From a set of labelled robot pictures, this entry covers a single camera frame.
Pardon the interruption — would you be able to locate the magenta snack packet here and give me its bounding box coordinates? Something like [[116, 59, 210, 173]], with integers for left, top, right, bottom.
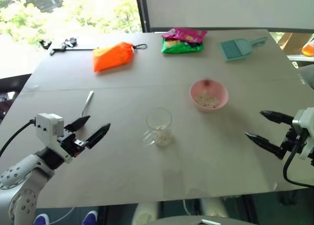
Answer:
[[162, 27, 208, 44]]

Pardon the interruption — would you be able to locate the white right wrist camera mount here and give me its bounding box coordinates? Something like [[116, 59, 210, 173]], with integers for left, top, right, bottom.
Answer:
[[291, 107, 314, 161]]

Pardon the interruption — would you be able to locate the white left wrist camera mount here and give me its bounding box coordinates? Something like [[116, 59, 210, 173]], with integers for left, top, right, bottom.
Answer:
[[34, 113, 72, 164]]

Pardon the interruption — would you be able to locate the pink bowl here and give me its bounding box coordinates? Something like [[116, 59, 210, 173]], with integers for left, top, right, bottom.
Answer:
[[189, 78, 229, 113]]

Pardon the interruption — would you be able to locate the orange drawstring bag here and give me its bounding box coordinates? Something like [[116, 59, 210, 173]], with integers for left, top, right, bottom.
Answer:
[[92, 41, 136, 73]]

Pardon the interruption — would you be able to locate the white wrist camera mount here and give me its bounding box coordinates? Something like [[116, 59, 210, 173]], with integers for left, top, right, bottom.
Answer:
[[291, 107, 314, 161], [34, 113, 72, 164]]

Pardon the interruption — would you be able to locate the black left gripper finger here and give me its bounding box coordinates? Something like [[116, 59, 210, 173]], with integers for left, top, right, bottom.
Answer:
[[85, 123, 111, 150], [64, 115, 91, 132]]

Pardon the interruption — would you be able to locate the grey whiteboard panel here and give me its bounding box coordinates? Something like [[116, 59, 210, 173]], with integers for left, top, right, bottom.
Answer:
[[134, 0, 314, 33]]

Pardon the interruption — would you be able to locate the clear glass cup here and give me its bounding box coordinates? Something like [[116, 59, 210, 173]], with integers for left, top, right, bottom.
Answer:
[[143, 107, 175, 148]]

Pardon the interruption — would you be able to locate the teal dustpan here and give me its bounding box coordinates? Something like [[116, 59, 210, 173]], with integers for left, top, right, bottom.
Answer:
[[219, 36, 268, 62]]

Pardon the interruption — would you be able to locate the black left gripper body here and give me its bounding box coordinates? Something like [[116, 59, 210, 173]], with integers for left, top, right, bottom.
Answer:
[[57, 131, 88, 158]]

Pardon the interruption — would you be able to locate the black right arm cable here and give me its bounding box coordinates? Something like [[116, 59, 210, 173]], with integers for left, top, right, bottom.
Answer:
[[283, 136, 310, 188]]

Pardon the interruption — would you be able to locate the black clamp tool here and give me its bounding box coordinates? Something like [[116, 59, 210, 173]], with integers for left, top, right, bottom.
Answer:
[[39, 36, 99, 56]]

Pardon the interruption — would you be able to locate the green snack packet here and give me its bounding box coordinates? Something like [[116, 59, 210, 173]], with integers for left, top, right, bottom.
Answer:
[[161, 37, 204, 54]]

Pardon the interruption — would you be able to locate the blue shoe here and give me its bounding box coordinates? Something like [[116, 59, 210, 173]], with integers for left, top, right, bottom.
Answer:
[[33, 213, 51, 225], [82, 210, 99, 225]]

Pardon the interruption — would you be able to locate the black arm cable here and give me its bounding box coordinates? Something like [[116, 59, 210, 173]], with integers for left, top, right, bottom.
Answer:
[[0, 119, 37, 158], [283, 136, 310, 188]]

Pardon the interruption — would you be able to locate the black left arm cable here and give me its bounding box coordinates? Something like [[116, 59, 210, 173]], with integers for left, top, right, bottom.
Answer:
[[0, 119, 37, 158]]

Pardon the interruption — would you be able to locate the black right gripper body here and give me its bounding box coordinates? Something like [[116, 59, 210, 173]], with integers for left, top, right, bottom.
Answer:
[[281, 125, 304, 153]]

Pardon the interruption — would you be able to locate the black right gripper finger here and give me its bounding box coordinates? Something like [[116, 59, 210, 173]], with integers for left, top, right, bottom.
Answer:
[[260, 110, 294, 125], [244, 132, 287, 160]]

